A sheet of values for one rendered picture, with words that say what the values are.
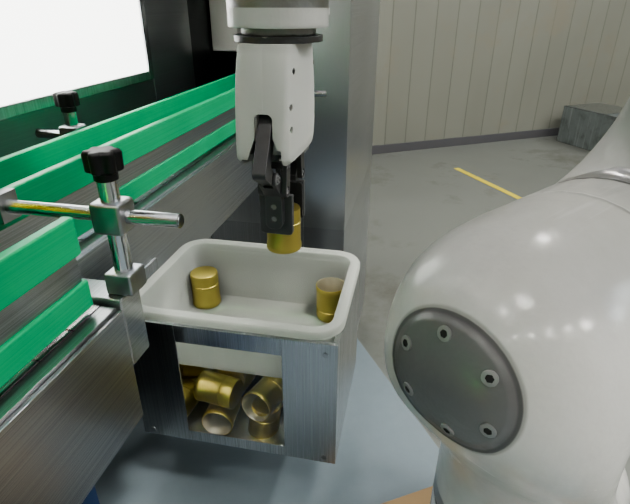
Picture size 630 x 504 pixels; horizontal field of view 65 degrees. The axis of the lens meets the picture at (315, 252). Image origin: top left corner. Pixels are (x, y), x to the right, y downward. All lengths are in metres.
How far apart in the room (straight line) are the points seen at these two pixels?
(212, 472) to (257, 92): 0.48
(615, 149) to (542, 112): 5.61
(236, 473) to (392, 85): 4.34
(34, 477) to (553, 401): 0.33
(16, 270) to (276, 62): 0.24
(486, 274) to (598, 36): 6.05
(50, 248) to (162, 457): 0.40
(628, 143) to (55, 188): 0.48
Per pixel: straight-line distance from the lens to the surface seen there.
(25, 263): 0.39
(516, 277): 0.21
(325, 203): 1.28
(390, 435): 0.73
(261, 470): 0.69
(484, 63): 5.32
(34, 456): 0.41
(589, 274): 0.22
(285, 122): 0.42
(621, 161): 0.32
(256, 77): 0.42
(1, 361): 0.39
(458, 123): 5.27
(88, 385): 0.44
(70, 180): 0.58
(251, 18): 0.42
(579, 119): 5.69
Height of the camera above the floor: 1.28
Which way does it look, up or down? 27 degrees down
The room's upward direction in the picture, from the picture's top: straight up
